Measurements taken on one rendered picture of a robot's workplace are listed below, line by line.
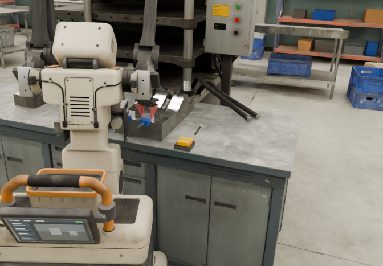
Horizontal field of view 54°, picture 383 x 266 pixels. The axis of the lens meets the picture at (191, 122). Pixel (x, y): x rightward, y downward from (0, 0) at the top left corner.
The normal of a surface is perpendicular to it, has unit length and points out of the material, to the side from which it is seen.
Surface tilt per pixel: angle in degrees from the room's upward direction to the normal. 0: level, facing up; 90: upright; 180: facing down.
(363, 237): 0
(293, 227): 0
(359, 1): 90
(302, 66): 92
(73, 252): 90
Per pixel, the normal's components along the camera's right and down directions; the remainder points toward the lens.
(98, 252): 0.00, 0.37
